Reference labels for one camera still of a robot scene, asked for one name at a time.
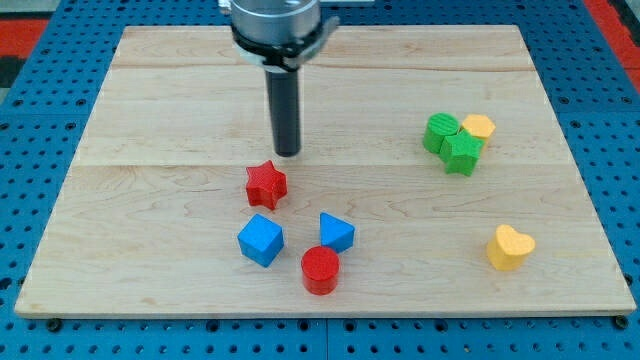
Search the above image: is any blue cube block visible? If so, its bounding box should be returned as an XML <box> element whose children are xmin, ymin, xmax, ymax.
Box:
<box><xmin>237</xmin><ymin>214</ymin><xmax>284</xmax><ymax>267</ymax></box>

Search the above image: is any green cylinder block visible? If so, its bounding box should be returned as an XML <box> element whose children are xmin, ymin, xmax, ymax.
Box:
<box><xmin>423</xmin><ymin>112</ymin><xmax>459</xmax><ymax>153</ymax></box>

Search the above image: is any blue triangle block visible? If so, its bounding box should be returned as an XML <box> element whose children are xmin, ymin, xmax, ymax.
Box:
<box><xmin>320</xmin><ymin>212</ymin><xmax>355</xmax><ymax>253</ymax></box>

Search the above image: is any red star block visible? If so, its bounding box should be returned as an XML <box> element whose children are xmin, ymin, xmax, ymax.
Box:
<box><xmin>245</xmin><ymin>160</ymin><xmax>288</xmax><ymax>210</ymax></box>

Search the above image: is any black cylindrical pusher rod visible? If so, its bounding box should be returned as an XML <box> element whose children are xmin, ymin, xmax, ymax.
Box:
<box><xmin>265</xmin><ymin>72</ymin><xmax>301</xmax><ymax>157</ymax></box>

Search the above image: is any light wooden board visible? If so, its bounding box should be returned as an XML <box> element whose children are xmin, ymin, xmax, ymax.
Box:
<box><xmin>15</xmin><ymin>25</ymin><xmax>636</xmax><ymax>319</ymax></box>

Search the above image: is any yellow hexagon block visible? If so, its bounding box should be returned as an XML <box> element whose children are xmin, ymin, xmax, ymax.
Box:
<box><xmin>461</xmin><ymin>114</ymin><xmax>496</xmax><ymax>144</ymax></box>

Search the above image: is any yellow heart block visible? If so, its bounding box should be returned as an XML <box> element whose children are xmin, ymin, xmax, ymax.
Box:
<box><xmin>486</xmin><ymin>224</ymin><xmax>536</xmax><ymax>271</ymax></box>

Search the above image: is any red cylinder block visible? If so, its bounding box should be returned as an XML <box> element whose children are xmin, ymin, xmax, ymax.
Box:
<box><xmin>301</xmin><ymin>246</ymin><xmax>340</xmax><ymax>295</ymax></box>

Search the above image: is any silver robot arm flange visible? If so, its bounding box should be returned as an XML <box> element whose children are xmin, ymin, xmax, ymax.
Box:
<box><xmin>219</xmin><ymin>0</ymin><xmax>340</xmax><ymax>73</ymax></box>

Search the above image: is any green star block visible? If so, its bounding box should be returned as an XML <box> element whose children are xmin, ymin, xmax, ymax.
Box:
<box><xmin>439</xmin><ymin>130</ymin><xmax>484</xmax><ymax>176</ymax></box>

